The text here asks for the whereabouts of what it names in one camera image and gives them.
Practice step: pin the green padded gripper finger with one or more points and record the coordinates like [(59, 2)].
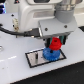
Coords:
[(47, 42), (64, 38)]

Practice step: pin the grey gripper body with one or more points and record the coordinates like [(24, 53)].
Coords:
[(53, 27)]

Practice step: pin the red gear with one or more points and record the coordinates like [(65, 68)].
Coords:
[(55, 44)]

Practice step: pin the blue gear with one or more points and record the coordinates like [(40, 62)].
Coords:
[(51, 55)]

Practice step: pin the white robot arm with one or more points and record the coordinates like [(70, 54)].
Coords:
[(45, 19)]

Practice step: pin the black framed peg base plate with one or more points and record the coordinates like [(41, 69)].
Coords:
[(35, 58)]

